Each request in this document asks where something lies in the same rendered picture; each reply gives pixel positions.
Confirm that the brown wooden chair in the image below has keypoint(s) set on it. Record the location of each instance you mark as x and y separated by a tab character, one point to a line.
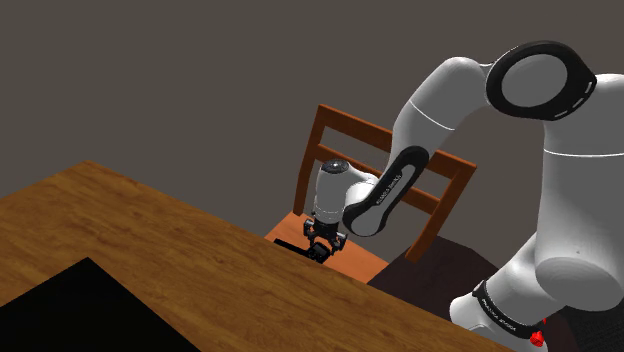
351	124

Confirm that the brown wooden table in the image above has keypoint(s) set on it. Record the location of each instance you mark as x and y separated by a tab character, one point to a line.
146	234

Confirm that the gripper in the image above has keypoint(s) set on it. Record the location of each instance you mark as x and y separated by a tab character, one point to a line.
325	233

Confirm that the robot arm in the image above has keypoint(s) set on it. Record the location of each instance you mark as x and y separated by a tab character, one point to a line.
580	204

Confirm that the black flat rectangular object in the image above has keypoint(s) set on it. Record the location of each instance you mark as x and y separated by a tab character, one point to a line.
288	245

